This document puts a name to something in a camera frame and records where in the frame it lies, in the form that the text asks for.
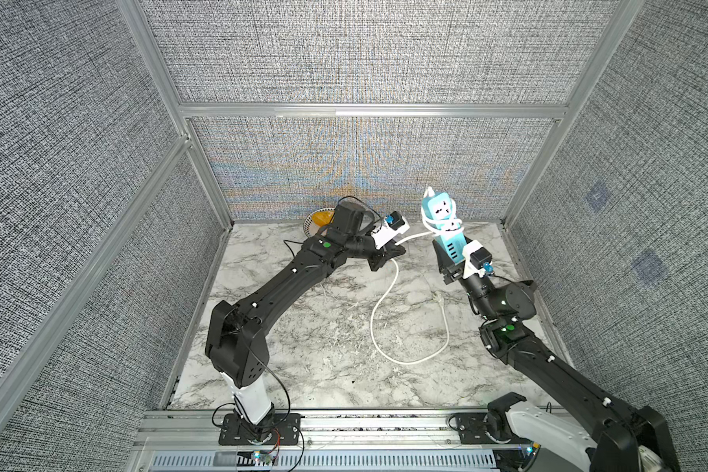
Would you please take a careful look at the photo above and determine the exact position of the white power cord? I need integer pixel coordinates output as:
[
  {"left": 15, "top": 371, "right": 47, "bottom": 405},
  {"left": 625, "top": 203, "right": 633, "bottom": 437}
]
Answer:
[{"left": 369, "top": 187, "right": 465, "bottom": 366}]

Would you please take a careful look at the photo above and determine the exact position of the teal power strip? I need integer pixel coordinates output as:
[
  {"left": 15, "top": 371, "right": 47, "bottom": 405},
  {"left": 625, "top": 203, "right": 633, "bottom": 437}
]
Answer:
[{"left": 421, "top": 187, "right": 466, "bottom": 264}]

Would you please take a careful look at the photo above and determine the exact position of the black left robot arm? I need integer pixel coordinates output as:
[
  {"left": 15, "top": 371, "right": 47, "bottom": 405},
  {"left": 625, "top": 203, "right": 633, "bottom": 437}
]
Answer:
[{"left": 205, "top": 198, "right": 409, "bottom": 444}]

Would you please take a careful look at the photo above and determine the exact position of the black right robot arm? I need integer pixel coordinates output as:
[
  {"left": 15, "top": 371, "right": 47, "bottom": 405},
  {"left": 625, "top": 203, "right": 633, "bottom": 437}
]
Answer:
[{"left": 433, "top": 240, "right": 680, "bottom": 471}]

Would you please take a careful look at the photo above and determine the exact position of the orange food piece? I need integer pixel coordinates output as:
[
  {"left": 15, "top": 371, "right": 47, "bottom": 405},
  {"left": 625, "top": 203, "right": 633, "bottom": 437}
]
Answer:
[{"left": 311, "top": 210, "right": 334, "bottom": 227}]

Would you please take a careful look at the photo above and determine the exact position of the patterned white bowl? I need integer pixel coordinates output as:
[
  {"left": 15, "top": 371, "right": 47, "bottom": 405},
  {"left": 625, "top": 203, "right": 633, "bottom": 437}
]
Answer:
[{"left": 303, "top": 208, "right": 334, "bottom": 237}]

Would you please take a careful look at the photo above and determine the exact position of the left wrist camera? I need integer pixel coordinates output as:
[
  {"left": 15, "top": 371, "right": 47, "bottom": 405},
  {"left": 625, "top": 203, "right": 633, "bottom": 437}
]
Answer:
[{"left": 371, "top": 210, "right": 410, "bottom": 250}]

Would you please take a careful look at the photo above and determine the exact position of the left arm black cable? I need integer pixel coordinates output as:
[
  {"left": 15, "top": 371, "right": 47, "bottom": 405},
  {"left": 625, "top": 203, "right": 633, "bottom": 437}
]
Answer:
[{"left": 210, "top": 347, "right": 306, "bottom": 472}]

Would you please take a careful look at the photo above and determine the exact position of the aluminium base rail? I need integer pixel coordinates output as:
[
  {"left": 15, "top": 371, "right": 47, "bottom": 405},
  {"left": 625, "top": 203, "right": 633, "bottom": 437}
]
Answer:
[{"left": 131, "top": 408, "right": 632, "bottom": 472}]

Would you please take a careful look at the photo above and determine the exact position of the aluminium enclosure frame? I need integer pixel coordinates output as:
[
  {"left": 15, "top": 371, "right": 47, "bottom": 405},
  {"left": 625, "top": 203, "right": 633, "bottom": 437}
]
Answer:
[{"left": 0, "top": 0, "right": 647, "bottom": 444}]

